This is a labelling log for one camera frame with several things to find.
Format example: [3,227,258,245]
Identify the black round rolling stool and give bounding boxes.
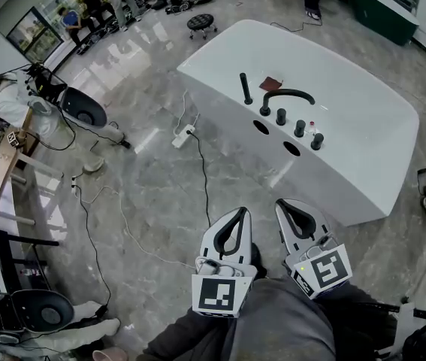
[186,13,219,41]

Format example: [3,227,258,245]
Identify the black framed glass door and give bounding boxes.
[6,6,64,64]

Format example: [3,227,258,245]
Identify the black handheld shower wand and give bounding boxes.
[239,72,255,106]

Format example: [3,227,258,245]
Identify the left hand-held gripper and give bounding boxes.
[192,206,257,320]

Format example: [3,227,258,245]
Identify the person's grey clothed body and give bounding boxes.
[234,275,336,361]

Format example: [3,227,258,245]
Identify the black shell backpack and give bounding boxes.
[59,86,108,128]
[8,290,75,333]

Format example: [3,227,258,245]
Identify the black curved faucet spout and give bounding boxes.
[258,88,316,117]

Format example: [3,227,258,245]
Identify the person's right forearm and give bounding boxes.
[310,282,400,361]

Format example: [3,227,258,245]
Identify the black power cable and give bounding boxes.
[189,132,213,228]

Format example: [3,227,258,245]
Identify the thin black cable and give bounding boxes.
[270,15,322,33]

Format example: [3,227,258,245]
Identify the green bathtub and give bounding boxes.
[342,0,421,47]

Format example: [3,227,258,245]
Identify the person's black shoe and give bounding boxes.
[250,243,270,280]

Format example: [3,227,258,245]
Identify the person's left forearm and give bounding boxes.
[137,307,244,361]

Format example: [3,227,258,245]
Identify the short white cable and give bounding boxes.
[174,89,201,135]

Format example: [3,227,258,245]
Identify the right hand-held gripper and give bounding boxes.
[275,198,353,301]

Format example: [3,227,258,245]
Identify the black metal frame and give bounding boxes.
[0,228,60,296]

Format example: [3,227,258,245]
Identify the white power strip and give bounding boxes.
[171,123,195,149]

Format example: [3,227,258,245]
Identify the white bathtub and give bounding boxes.
[176,19,420,228]

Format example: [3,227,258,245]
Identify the light wooden table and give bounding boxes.
[0,137,65,227]

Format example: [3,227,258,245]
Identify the long black floor cable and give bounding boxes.
[70,174,112,317]

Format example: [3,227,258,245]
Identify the dark red cloth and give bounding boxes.
[258,75,284,92]

